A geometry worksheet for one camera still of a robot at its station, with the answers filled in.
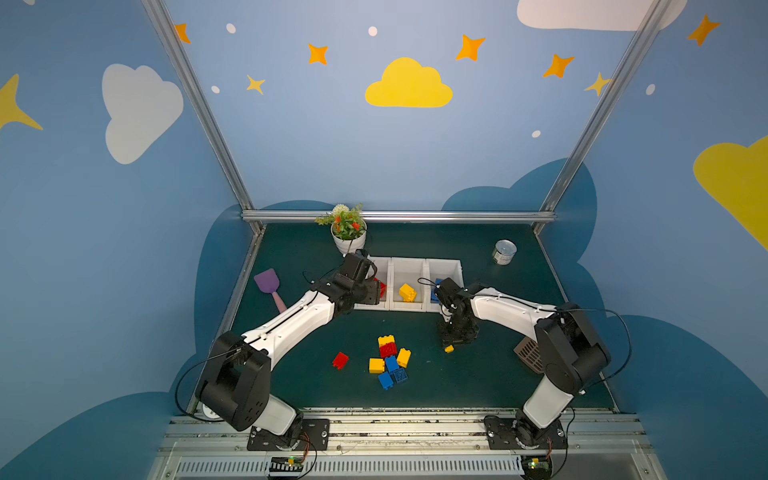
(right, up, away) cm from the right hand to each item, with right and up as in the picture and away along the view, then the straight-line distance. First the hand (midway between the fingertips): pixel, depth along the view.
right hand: (449, 340), depth 89 cm
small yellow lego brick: (0, -2, -1) cm, 3 cm away
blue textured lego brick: (-15, -9, -4) cm, 18 cm away
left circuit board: (-44, -26, -16) cm, 54 cm away
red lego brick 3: (-19, -2, -2) cm, 19 cm away
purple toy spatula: (-61, +16, +14) cm, 65 cm away
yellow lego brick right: (-14, -4, -4) cm, 15 cm away
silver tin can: (+24, +27, +18) cm, 41 cm away
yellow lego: (-12, +14, +6) cm, 20 cm away
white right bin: (-1, +22, +12) cm, 24 cm away
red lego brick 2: (-33, -5, -3) cm, 33 cm away
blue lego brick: (-18, -5, -5) cm, 19 cm away
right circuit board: (+19, -27, -16) cm, 36 cm away
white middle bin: (-12, +21, +12) cm, 27 cm away
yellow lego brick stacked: (-20, 0, 0) cm, 20 cm away
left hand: (-24, +17, -2) cm, 30 cm away
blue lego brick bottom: (-19, -9, -7) cm, 22 cm away
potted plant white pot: (-32, +36, +11) cm, 49 cm away
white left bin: (-20, +20, +9) cm, 29 cm away
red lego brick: (-20, +15, +9) cm, 27 cm away
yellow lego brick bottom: (-22, -6, -5) cm, 23 cm away
